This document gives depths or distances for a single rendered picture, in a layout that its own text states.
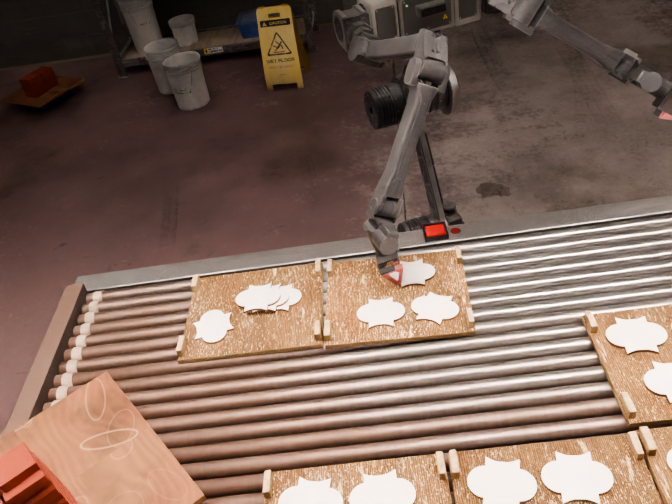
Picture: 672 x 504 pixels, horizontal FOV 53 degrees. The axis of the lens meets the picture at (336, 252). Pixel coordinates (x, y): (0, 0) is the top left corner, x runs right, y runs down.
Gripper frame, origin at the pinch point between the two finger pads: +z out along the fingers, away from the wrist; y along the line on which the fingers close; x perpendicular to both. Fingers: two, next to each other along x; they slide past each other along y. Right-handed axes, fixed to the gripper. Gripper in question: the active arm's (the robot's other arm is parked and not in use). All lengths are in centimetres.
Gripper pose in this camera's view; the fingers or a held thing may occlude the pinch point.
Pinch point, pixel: (396, 271)
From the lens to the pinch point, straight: 202.9
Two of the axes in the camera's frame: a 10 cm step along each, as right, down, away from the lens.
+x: -9.2, 3.4, 2.1
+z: 3.9, 7.0, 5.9
